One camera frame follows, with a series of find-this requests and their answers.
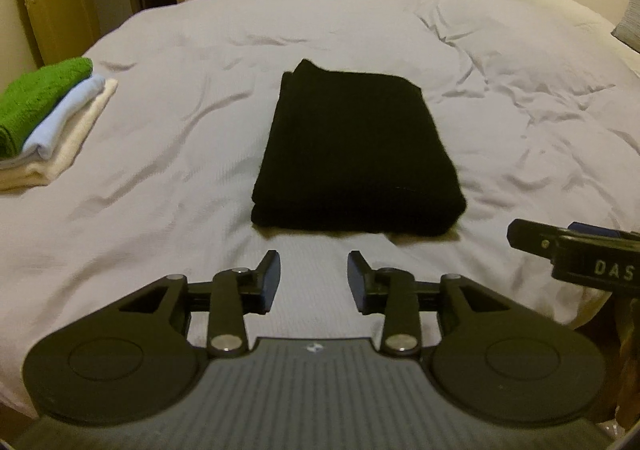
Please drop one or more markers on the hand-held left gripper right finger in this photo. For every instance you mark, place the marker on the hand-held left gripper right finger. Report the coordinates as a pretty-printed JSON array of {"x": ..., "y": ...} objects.
[{"x": 356, "y": 280}]

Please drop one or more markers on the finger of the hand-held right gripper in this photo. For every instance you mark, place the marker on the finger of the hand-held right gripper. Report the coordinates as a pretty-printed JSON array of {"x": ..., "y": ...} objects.
[
  {"x": 530, "y": 236},
  {"x": 595, "y": 228}
]

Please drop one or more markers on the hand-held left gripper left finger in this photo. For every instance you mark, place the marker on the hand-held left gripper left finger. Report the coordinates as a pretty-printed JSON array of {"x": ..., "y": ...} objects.
[{"x": 267, "y": 280}]

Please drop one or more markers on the black towel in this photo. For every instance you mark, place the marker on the black towel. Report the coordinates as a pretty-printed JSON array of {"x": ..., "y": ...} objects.
[{"x": 357, "y": 149}]

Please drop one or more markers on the bed with white sheet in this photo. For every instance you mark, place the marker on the bed with white sheet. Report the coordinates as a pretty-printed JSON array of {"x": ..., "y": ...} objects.
[{"x": 175, "y": 154}]

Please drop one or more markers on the grey pillow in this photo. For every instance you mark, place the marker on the grey pillow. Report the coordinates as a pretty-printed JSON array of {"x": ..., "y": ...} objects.
[{"x": 630, "y": 22}]

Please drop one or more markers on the white pillow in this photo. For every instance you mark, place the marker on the white pillow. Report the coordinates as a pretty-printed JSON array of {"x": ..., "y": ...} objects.
[{"x": 550, "y": 4}]

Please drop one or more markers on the white towel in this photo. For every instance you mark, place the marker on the white towel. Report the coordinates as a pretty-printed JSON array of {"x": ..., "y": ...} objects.
[{"x": 65, "y": 149}]

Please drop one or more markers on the light blue towel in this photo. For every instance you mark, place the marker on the light blue towel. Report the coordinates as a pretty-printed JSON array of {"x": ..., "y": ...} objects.
[{"x": 65, "y": 117}]

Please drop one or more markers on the green towel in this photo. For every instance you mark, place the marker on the green towel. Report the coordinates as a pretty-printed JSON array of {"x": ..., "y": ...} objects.
[{"x": 35, "y": 99}]

